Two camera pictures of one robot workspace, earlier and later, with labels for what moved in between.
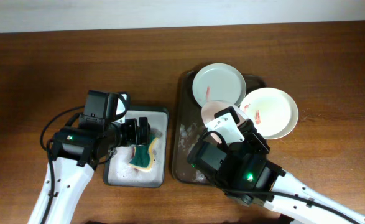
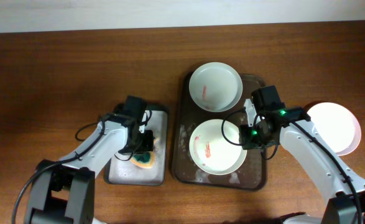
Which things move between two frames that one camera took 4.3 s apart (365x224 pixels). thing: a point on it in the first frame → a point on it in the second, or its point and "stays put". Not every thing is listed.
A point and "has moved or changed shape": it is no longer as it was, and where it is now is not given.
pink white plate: (211, 107) → (337, 124)
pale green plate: (219, 82) stays put
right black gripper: (250, 135) → (247, 142)
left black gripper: (132, 125) → (148, 136)
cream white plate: (273, 111) has moved or changed shape
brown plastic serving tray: (189, 121) stays put
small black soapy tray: (117, 171) stays put
